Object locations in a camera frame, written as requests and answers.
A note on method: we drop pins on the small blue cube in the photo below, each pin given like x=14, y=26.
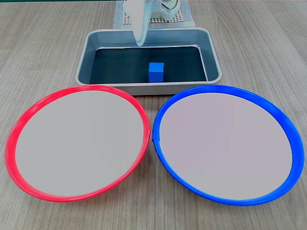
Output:
x=156, y=73

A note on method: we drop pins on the black tray mat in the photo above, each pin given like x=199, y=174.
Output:
x=115, y=67

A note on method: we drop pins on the steel tray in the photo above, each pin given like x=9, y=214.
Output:
x=213, y=62

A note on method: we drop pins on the pale grey base sheet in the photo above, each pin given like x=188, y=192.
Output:
x=189, y=14

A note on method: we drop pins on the red-rimmed white plate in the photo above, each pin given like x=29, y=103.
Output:
x=79, y=143

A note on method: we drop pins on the blue-rimmed white plate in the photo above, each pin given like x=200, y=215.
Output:
x=225, y=148

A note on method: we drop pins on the pale perforated base plate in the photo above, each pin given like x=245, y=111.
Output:
x=178, y=18

